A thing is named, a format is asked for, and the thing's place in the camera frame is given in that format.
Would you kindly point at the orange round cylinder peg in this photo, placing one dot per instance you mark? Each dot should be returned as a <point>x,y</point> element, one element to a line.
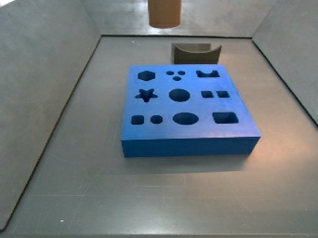
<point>165,13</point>

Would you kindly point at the blue shape sorter block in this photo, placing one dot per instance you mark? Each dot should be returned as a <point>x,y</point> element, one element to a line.
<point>185,111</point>

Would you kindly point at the dark grey curved holder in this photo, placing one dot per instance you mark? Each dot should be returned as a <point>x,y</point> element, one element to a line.
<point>186,53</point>

